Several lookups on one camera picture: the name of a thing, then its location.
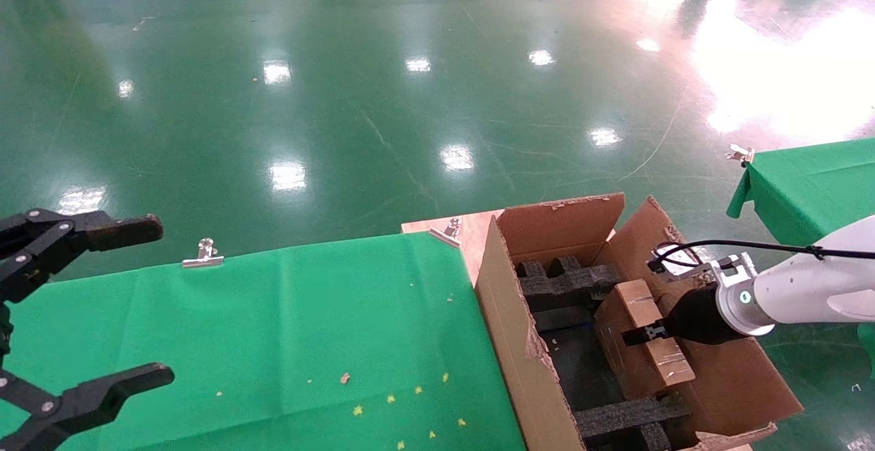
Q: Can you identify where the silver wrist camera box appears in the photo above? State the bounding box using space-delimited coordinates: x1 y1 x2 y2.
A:
648 257 716 285

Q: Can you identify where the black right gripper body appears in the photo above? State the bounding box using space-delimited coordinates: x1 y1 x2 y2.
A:
660 284 746 346

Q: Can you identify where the small brown cardboard box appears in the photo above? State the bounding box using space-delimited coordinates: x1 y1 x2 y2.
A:
593 279 697 401

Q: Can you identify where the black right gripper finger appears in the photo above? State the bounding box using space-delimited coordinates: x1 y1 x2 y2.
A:
622 325 671 348

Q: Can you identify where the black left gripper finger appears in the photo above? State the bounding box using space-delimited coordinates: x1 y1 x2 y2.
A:
0 364 175 451
0 209 165 305

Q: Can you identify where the green side table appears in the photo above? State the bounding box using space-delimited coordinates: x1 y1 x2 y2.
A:
726 138 875 247

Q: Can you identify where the silver camera mounting bracket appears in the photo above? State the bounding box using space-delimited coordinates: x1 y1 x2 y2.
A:
711 253 758 289

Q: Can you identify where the large open cardboard carton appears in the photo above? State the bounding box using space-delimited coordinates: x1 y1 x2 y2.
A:
473 193 805 451

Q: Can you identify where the small green cloth piece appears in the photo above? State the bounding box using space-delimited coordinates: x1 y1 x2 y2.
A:
857 321 875 378

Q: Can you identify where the black foam insert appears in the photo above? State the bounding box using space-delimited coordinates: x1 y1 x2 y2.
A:
514 255 623 333
574 393 691 451

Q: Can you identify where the large green table cloth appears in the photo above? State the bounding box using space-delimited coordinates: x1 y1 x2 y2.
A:
0 232 527 451

